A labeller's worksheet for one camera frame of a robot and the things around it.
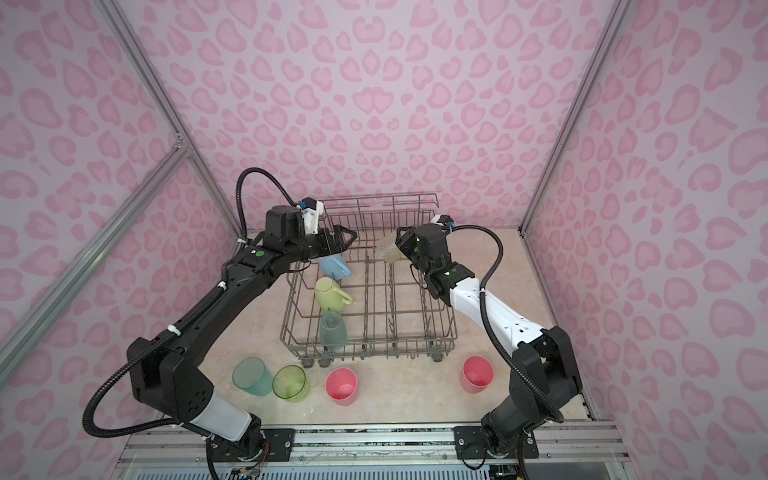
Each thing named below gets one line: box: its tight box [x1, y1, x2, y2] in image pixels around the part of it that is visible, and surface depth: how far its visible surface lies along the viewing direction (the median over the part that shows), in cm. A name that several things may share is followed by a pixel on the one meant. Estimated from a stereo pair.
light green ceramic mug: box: [314, 276, 354, 312], surface depth 90 cm
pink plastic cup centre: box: [325, 367, 358, 406], surface depth 82 cm
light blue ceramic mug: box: [318, 254, 352, 280], surface depth 97 cm
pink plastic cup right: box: [460, 355, 494, 395], surface depth 78 cm
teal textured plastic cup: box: [319, 310, 348, 353], surface depth 84 cm
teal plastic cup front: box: [232, 356, 273, 397], surface depth 78 cm
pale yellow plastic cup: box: [377, 236, 405, 263], surface depth 83 cm
